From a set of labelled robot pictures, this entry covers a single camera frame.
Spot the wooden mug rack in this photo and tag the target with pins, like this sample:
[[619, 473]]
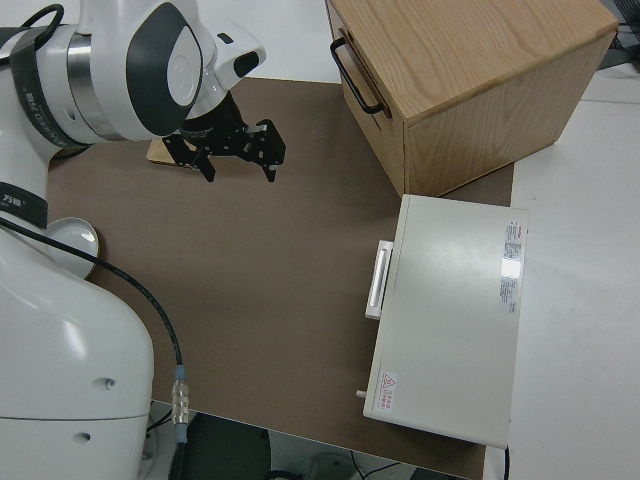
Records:
[[157, 152]]

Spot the brown table mat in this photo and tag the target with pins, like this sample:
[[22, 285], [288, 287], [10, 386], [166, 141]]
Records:
[[250, 275]]

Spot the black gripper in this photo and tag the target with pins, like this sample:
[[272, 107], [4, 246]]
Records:
[[220, 132]]

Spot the wooden drawer cabinet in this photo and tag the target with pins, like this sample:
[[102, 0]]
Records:
[[475, 50]]

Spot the gray plate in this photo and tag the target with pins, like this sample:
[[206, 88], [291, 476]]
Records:
[[75, 237]]

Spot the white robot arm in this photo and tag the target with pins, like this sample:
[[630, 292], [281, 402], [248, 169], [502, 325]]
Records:
[[50, 325]]

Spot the white toaster oven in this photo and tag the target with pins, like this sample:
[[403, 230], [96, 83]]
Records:
[[450, 300]]

